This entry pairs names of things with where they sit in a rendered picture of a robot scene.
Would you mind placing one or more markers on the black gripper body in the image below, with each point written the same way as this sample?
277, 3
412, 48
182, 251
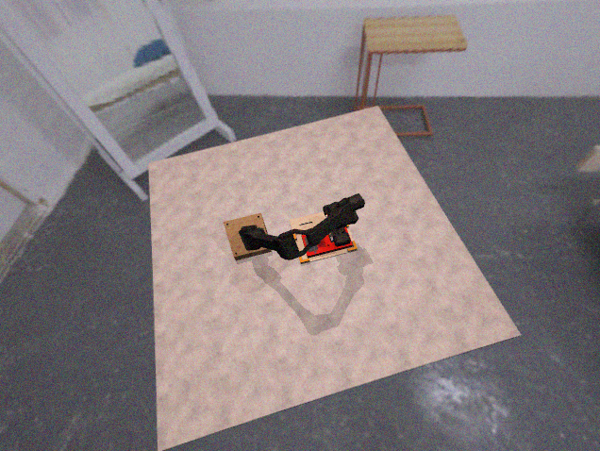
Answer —
341, 237

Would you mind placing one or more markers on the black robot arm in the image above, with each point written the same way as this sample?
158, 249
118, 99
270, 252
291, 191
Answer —
339, 213

